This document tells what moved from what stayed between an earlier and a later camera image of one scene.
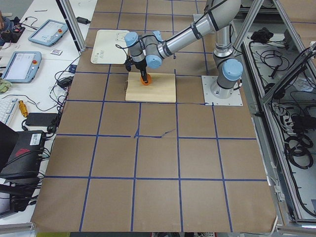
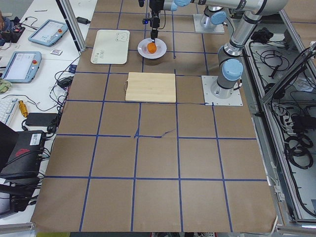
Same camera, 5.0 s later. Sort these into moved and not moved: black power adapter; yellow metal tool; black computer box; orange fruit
Moved: orange fruit
Not moved: black computer box; black power adapter; yellow metal tool
